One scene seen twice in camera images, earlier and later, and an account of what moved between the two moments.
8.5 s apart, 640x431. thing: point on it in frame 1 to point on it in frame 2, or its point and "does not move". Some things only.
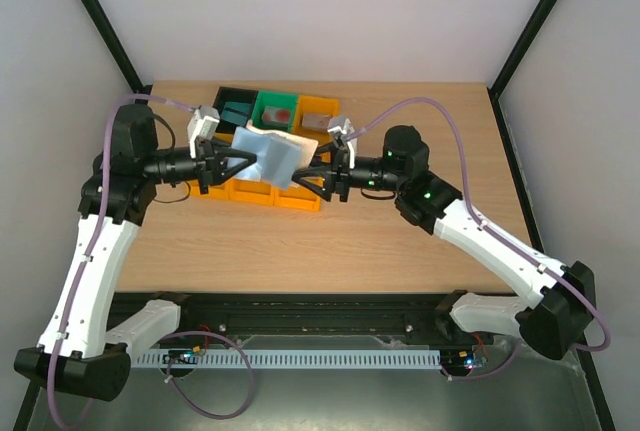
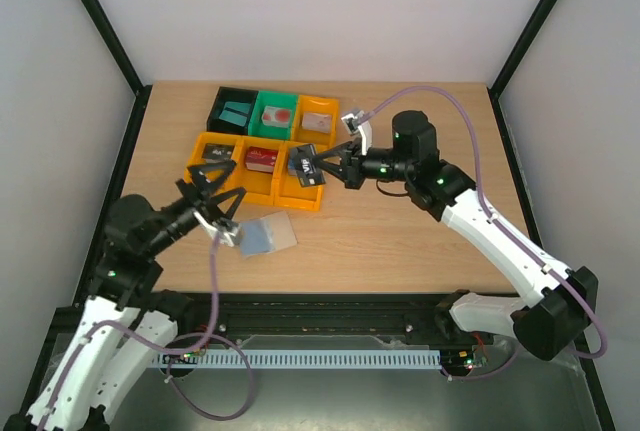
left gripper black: (209, 156) to (209, 205)
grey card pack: (316, 120) does not move
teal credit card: (236, 112) does not move
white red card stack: (276, 116) does not move
